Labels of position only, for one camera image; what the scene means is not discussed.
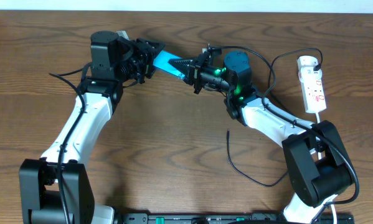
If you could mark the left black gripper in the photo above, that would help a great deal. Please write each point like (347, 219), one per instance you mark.
(146, 55)

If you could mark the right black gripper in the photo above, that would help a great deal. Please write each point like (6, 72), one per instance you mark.
(193, 70)

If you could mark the Galaxy S25 smartphone cyan screen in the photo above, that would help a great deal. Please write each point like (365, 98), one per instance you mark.
(162, 62)

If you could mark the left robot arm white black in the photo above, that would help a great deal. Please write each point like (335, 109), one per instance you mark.
(55, 188)

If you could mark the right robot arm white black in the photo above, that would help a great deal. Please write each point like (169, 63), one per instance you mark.
(317, 163)

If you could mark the white USB charger adapter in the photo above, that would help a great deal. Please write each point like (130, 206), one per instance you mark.
(306, 61)

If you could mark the white power strip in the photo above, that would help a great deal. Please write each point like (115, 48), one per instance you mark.
(312, 89)

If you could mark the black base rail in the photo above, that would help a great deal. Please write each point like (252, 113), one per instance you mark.
(143, 218)

